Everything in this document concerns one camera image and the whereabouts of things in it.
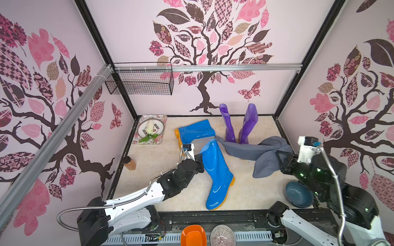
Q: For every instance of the flexible metal conduit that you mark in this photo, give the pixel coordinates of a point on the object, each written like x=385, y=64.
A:
x=356, y=209
x=151, y=195

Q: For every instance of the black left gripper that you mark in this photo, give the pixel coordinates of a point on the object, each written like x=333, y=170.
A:
x=198, y=160

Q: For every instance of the aluminium rail left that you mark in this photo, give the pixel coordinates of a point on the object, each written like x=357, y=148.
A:
x=28, y=176

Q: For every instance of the floral tray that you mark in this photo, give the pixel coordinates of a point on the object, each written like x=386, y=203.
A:
x=158, y=140

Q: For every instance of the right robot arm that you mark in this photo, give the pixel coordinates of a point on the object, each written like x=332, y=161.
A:
x=325, y=177

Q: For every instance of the black wire basket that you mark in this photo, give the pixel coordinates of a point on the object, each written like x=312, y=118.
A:
x=143, y=78

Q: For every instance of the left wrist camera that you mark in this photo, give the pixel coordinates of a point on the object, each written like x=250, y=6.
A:
x=188, y=151

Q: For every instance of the right flexible metal conduit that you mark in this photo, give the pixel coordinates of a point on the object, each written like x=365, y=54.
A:
x=356, y=209

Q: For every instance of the white flower with leaves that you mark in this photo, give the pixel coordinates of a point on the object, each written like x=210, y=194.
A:
x=151, y=131

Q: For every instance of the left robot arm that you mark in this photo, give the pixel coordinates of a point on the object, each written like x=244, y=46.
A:
x=103, y=219

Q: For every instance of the grey cloth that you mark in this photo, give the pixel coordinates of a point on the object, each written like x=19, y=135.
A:
x=263, y=154

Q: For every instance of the blue ceramic bowl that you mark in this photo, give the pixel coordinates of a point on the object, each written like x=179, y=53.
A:
x=298, y=195

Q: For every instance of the aluminium rail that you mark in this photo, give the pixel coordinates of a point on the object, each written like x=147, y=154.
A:
x=28, y=176
x=215, y=67

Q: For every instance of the brown bottle black cap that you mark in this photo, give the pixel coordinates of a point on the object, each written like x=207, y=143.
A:
x=129, y=163

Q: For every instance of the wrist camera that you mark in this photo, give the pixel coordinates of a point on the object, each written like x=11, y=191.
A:
x=188, y=151
x=309, y=147

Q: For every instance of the orange plastic bowl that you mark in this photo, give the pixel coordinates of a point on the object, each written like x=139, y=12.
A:
x=193, y=235

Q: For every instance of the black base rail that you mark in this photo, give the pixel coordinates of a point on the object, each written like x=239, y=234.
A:
x=260, y=219

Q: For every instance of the aluminium rail back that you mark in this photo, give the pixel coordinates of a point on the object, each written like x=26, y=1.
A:
x=215, y=67

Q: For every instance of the left flexible metal conduit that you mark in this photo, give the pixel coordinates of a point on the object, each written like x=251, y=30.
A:
x=151, y=195

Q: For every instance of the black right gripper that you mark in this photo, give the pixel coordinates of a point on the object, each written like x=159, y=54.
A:
x=285, y=161

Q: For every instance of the purple boot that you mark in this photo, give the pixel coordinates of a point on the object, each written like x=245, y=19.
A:
x=229, y=134
x=250, y=120

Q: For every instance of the blue boot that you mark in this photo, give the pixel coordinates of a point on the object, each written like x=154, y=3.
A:
x=222, y=178
x=186, y=135

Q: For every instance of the patterned plate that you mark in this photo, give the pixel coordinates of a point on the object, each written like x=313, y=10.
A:
x=142, y=125

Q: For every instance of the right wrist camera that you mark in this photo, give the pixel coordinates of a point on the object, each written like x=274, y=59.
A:
x=309, y=147

